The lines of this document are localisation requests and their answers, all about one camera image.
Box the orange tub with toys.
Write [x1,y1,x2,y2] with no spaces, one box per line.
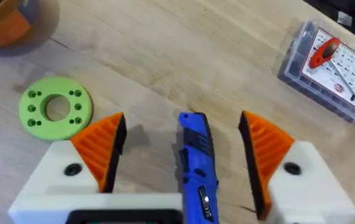
[0,0,41,49]

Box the green disc with holes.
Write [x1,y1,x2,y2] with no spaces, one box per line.
[18,76,94,141]

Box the clear plastic screw box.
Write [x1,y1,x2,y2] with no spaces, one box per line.
[277,20,355,125]

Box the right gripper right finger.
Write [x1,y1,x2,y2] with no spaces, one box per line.
[237,110,355,224]

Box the orange handled small screwdriver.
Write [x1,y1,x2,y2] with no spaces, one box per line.
[308,37,355,105]

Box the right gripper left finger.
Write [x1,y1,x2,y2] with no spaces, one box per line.
[8,112,127,218]

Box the blue electric screwdriver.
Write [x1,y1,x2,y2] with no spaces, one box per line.
[177,112,221,224]

